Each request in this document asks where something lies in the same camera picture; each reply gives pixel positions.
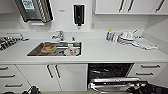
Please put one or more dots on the orange bowl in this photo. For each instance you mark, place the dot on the orange bowl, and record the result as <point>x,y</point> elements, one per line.
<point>48,49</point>

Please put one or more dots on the small chrome sink knob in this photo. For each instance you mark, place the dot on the small chrome sink knob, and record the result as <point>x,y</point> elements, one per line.
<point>73,39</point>

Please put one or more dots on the white lower cabinet door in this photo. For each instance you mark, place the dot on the white lower cabinet door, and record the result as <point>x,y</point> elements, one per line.
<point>71,76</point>
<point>36,76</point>

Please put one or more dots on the white cabinet door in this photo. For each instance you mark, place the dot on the white cabinet door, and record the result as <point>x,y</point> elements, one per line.
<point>165,8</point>
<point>36,76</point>
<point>143,6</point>
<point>71,76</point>
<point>106,6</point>

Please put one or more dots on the steel sink basin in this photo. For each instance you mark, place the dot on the steel sink basin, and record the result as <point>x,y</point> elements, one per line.
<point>35,51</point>

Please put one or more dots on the white wall outlet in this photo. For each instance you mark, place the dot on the white wall outlet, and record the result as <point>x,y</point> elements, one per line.
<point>93,25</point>

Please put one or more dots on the chrome faucet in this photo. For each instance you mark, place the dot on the chrome faucet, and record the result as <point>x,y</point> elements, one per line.
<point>60,35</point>

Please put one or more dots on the stack of white dishes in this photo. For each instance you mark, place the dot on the stack of white dishes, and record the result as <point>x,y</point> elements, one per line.
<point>126,36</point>

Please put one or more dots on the blue dish soap bottle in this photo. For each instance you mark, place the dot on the blue dish soap bottle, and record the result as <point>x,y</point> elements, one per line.
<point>108,36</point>

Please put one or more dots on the black soap dispenser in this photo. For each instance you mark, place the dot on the black soap dispenser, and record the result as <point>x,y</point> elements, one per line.
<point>78,15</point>

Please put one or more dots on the white cup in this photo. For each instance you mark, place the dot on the white cup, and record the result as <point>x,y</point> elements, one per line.
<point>70,50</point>

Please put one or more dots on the white dish cloth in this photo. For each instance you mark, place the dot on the white dish cloth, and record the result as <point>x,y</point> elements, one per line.
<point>145,44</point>

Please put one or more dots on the white upper cabinet door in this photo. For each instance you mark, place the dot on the white upper cabinet door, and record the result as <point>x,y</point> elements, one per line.
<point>143,6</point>
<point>165,8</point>
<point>106,6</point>

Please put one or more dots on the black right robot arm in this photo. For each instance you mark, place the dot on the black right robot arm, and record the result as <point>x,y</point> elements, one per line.
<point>158,90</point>

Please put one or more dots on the steel paper towel dispenser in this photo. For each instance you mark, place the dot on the steel paper towel dispenser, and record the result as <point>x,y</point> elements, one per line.
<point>33,10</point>

